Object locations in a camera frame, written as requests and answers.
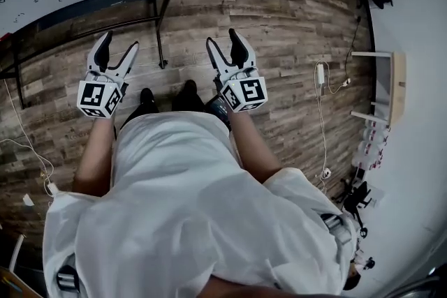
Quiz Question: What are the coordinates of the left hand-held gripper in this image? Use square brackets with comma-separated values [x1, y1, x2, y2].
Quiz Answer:
[76, 30, 140, 119]

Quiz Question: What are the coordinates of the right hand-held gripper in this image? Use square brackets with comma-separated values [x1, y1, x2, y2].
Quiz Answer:
[205, 28, 270, 114]

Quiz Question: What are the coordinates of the person's left forearm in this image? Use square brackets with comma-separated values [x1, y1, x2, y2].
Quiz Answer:
[72, 111, 118, 199]

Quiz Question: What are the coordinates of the person's right forearm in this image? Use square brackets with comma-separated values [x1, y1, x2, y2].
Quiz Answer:
[228, 109, 284, 186]

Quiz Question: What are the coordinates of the person's left black shoe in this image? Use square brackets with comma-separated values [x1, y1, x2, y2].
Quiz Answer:
[139, 87, 156, 113]

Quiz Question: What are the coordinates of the person's black shoe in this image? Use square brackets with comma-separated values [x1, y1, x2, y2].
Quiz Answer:
[173, 79, 205, 113]
[139, 87, 156, 113]

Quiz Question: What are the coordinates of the person's right black shoe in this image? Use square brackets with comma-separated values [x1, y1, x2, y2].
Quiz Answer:
[173, 79, 205, 113]

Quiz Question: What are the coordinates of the person in white shirt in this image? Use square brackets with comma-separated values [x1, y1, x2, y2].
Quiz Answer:
[41, 110, 360, 298]

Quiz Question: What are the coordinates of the row of clear water bottles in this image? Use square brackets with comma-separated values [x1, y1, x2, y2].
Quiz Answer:
[351, 121, 391, 172]

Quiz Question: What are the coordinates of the white-legged wooden table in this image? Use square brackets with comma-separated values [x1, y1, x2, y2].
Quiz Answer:
[349, 50, 408, 127]

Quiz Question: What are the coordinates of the black waist recorder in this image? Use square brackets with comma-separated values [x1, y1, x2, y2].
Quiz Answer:
[205, 95, 234, 133]

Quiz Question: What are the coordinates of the white floor cable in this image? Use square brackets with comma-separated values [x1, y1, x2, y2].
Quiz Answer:
[0, 79, 57, 193]
[314, 59, 351, 186]

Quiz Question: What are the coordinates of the black floor cable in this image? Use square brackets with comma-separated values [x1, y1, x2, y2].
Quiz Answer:
[344, 15, 362, 82]

